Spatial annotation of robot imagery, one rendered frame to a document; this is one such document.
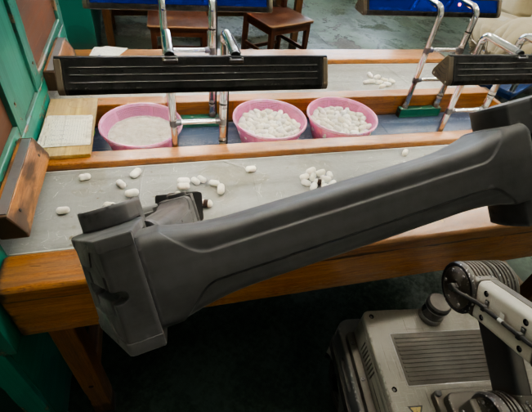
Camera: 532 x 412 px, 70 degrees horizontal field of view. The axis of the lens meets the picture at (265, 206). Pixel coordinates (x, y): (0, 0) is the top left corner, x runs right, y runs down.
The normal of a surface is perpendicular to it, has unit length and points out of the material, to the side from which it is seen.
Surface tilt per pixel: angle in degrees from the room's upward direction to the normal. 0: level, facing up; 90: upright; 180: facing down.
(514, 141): 50
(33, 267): 0
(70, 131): 0
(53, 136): 0
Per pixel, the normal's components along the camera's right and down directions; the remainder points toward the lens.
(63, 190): 0.10, -0.72
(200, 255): 0.23, 0.06
